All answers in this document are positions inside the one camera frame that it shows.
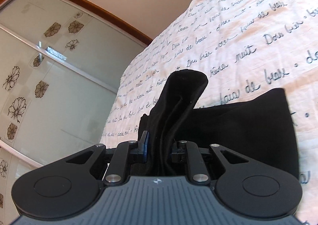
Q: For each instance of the glass floral wardrobe door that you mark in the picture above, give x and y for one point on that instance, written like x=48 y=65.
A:
x=60 y=71

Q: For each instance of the black pants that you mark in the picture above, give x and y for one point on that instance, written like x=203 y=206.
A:
x=261 y=129

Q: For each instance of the white script-print bedspread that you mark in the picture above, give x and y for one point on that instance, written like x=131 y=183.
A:
x=246 y=48

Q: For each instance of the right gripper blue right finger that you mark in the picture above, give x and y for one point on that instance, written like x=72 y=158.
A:
x=180 y=149

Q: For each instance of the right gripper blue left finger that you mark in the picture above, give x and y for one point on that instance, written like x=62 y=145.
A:
x=139 y=149

